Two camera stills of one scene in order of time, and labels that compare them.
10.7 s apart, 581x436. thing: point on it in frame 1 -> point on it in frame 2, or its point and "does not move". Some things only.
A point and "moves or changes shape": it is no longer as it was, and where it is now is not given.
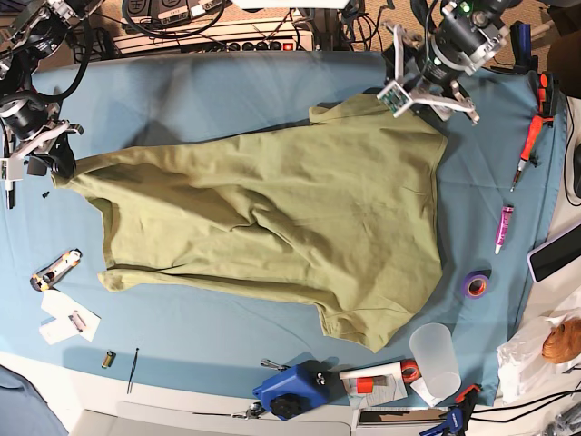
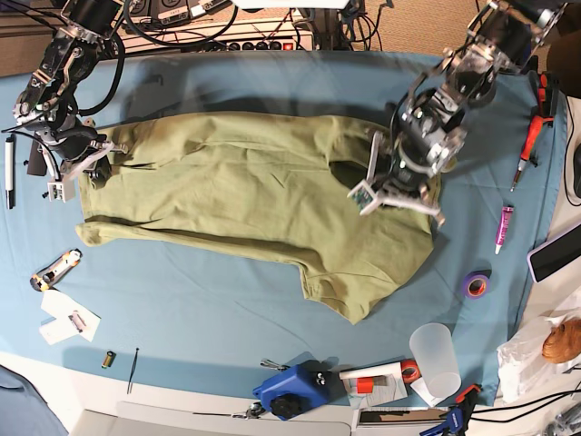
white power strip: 273,35 does not move
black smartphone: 555,254 does not move
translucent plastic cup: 433,343 does not move
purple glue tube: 507,211 does not move
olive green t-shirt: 337,209 moves or changes shape
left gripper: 427,67 -> 428,140
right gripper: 40,133 -> 72,146
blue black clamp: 458,415 does not move
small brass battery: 108,360 does not move
